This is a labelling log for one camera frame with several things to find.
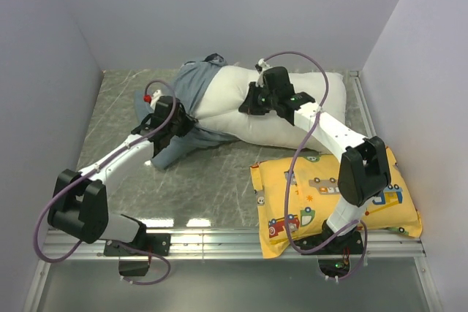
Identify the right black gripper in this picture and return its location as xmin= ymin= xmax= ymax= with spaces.
xmin=242 ymin=81 xmax=280 ymax=115

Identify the blue plaid pillowcase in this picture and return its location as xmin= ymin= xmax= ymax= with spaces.
xmin=151 ymin=53 xmax=236 ymax=170

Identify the white pillow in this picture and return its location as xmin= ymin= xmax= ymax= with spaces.
xmin=194 ymin=66 xmax=347 ymax=149

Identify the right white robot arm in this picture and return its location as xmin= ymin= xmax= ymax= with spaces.
xmin=239 ymin=64 xmax=391 ymax=254

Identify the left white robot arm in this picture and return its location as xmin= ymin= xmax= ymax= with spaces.
xmin=47 ymin=96 xmax=195 ymax=255

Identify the yellow cartoon vehicle pillow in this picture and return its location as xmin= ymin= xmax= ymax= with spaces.
xmin=250 ymin=149 xmax=423 ymax=259

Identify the black box under left base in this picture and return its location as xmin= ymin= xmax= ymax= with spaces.
xmin=118 ymin=260 xmax=150 ymax=277

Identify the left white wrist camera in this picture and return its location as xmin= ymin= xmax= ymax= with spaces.
xmin=143 ymin=90 xmax=163 ymax=110

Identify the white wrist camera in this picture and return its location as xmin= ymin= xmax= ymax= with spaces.
xmin=255 ymin=58 xmax=272 ymax=87
xmin=143 ymin=90 xmax=163 ymax=110

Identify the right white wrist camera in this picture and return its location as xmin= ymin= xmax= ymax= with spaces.
xmin=255 ymin=58 xmax=272 ymax=87

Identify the aluminium right side rail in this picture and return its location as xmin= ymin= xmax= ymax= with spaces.
xmin=347 ymin=71 xmax=377 ymax=137

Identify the aluminium rail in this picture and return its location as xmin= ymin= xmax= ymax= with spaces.
xmin=347 ymin=71 xmax=377 ymax=137
xmin=39 ymin=228 xmax=427 ymax=261

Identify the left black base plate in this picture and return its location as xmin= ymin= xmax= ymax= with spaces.
xmin=103 ymin=233 xmax=171 ymax=256

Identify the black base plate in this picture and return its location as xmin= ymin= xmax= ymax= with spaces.
xmin=298 ymin=227 xmax=365 ymax=256
xmin=103 ymin=233 xmax=171 ymax=256

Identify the aluminium front rail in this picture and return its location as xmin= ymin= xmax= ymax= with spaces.
xmin=39 ymin=228 xmax=427 ymax=261

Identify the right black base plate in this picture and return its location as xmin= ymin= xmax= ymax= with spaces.
xmin=298 ymin=227 xmax=365 ymax=256

